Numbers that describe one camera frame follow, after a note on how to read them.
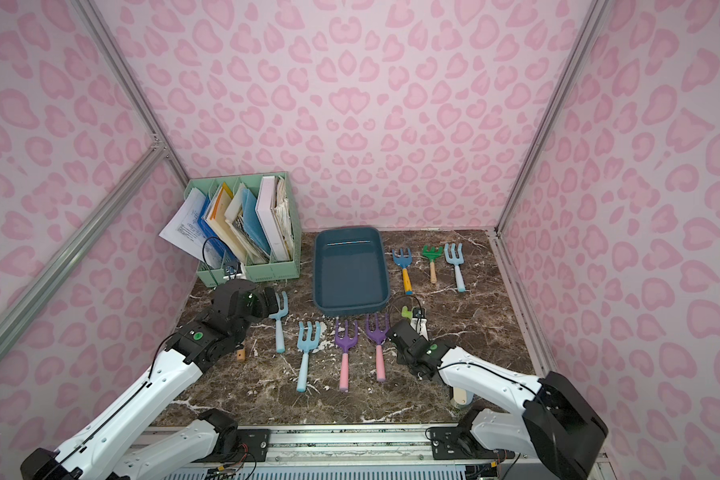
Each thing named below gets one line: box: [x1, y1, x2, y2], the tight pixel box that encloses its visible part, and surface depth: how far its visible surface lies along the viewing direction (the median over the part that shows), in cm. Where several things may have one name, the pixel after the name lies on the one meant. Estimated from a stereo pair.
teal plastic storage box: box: [313, 226, 390, 317], surface depth 109 cm
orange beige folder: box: [202, 182, 250, 265], surface depth 96 cm
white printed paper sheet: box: [159, 188, 219, 269], surface depth 96 cm
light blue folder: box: [242, 189, 271, 255], surface depth 95 cm
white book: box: [255, 176, 289, 262], surface depth 97 cm
